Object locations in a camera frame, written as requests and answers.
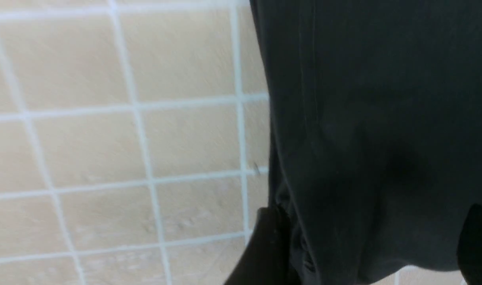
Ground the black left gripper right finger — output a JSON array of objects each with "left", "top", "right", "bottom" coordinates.
[{"left": 457, "top": 204, "right": 482, "bottom": 285}]

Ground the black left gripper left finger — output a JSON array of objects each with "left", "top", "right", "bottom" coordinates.
[{"left": 224, "top": 206, "right": 295, "bottom": 285}]

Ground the dark gray long-sleeved shirt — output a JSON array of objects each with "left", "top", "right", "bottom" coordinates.
[{"left": 250, "top": 0, "right": 482, "bottom": 285}]

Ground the beige grid-pattern table mat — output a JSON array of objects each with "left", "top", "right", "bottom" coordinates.
[{"left": 0, "top": 0, "right": 467, "bottom": 285}]

